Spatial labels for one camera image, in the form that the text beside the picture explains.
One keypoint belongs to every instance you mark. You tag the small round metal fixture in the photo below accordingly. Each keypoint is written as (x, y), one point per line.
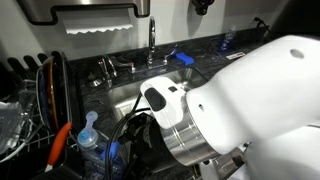
(94, 81)

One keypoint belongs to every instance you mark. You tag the small bottle with blue liquid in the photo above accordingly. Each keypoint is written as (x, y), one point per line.
(227, 40)

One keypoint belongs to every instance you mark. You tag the white label strip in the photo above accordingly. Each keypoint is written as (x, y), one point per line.
(235, 55)

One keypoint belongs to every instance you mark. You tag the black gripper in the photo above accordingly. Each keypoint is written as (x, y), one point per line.
(143, 140)

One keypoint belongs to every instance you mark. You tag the steel paper towel dispenser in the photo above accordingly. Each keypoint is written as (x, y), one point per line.
(100, 6)

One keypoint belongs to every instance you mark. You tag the blue grey plate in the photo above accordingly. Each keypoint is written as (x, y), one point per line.
(41, 96)

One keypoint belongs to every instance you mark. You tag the black dish rack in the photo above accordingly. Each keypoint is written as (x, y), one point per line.
(33, 143)

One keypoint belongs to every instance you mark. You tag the chrome side tap fixture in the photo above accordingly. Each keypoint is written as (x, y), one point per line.
(108, 68)

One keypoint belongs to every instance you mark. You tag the black plate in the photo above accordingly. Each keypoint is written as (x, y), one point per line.
(71, 93)

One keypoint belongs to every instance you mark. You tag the orange rimmed plate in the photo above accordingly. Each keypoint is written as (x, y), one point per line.
(53, 95)

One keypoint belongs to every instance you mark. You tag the chrome gooseneck faucet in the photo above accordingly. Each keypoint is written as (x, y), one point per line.
(152, 36)

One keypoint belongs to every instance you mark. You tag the clear soap bottle blue cap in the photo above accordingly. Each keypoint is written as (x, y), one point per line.
(88, 138)

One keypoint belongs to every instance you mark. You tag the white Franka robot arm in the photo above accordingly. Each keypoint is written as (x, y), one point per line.
(266, 93)

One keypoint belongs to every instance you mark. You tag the blue sponge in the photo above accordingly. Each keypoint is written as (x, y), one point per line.
(185, 58)

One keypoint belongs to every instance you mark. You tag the stainless steel sink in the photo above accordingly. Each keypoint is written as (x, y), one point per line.
(126, 96)

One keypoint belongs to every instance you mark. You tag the clear plastic container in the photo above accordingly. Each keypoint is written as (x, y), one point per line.
(13, 123)

